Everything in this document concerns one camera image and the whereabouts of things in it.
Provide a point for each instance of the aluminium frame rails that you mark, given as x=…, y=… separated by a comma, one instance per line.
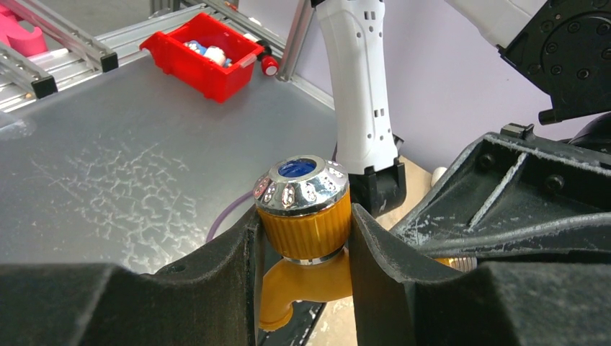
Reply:
x=84, y=56

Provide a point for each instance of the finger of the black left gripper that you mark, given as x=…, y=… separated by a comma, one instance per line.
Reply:
x=505, y=196

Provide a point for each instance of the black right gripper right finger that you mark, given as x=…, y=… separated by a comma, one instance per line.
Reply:
x=530, y=300

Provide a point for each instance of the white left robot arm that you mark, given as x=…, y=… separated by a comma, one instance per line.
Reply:
x=353, y=35

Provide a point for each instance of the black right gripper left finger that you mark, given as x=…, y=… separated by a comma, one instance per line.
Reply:
x=209, y=297

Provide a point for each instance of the pink plastic object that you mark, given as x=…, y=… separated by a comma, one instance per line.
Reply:
x=24, y=41

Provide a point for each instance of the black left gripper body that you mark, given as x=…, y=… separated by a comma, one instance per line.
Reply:
x=564, y=50

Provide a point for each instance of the red plastic bin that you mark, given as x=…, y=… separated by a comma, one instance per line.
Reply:
x=206, y=54

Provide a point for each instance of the orange water faucet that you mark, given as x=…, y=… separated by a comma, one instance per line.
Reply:
x=330, y=248

